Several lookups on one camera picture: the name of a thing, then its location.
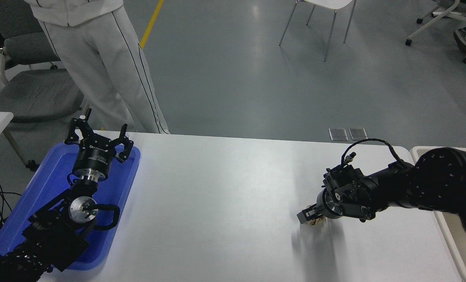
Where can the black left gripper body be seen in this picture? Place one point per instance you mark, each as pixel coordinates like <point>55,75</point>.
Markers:
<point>94,156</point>

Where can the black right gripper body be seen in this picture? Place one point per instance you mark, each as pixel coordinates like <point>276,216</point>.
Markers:
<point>322,206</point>

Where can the tan paper ball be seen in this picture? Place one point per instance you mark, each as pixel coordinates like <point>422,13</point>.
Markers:
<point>319,222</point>

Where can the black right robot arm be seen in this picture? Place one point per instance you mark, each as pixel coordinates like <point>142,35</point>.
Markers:
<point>444,180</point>

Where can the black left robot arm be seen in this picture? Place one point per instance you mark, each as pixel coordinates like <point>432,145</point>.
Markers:
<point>53,235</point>

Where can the blue plastic tray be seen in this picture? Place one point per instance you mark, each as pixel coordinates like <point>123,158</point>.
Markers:
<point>49,184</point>

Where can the grey office chair with armrests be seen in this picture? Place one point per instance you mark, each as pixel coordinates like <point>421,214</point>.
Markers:
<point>29,94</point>

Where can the silver floor outlet plate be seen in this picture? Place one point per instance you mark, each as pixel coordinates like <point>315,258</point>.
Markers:
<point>338,134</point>
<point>358,134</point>

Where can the white chair with metal legs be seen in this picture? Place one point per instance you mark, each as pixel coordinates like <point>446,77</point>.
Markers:
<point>326,3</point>

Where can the white-framed wheeled chair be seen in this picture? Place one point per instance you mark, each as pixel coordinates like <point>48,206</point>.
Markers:
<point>432,19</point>

